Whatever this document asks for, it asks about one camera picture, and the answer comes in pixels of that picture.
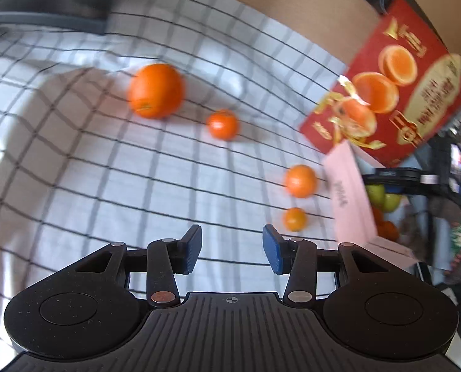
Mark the yellow-green guava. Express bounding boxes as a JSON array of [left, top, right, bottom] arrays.
[[365, 184, 386, 206], [382, 193, 404, 213]]

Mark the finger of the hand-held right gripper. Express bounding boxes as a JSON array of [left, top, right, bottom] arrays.
[[362, 167, 423, 196]]

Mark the small tangerine with stem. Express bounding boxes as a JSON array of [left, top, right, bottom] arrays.
[[206, 110, 239, 141]]

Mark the pink cardboard box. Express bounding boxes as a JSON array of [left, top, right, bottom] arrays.
[[323, 140, 435, 280]]

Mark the large orange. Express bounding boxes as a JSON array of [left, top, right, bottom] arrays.
[[128, 63, 186, 120]]

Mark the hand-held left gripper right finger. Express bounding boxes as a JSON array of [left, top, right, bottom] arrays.
[[262, 224, 390, 306]]

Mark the small kumquat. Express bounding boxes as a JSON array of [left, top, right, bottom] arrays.
[[283, 207, 308, 232]]

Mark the red orange-print gift box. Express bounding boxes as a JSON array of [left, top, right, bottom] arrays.
[[299, 0, 461, 167]]

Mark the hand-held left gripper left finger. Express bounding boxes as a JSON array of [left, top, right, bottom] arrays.
[[75, 225, 203, 308]]

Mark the white checkered tablecloth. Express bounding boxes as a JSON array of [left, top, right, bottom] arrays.
[[0, 0, 421, 372]]

